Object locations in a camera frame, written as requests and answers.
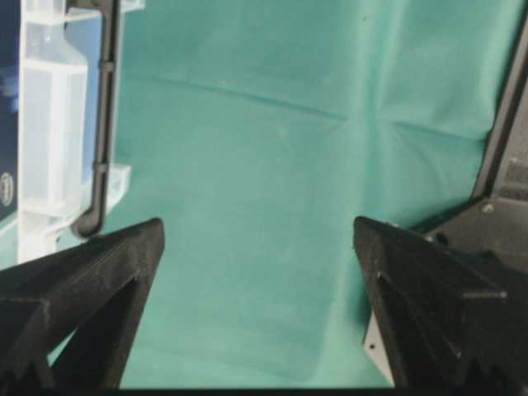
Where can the clear plastic storage case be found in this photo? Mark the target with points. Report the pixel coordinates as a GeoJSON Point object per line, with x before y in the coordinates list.
{"type": "Point", "coordinates": [57, 123]}

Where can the black camera box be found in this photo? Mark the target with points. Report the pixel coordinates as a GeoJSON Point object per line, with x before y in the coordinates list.
{"type": "Point", "coordinates": [10, 60]}

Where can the green table cloth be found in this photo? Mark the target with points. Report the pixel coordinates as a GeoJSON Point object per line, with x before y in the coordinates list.
{"type": "Point", "coordinates": [257, 131]}

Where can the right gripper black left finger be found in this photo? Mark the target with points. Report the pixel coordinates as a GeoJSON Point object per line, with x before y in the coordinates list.
{"type": "Point", "coordinates": [69, 320]}

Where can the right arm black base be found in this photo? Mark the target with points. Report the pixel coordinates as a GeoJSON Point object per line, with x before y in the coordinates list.
{"type": "Point", "coordinates": [492, 226]}

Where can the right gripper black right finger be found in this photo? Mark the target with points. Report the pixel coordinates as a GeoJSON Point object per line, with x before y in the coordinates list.
{"type": "Point", "coordinates": [447, 318]}

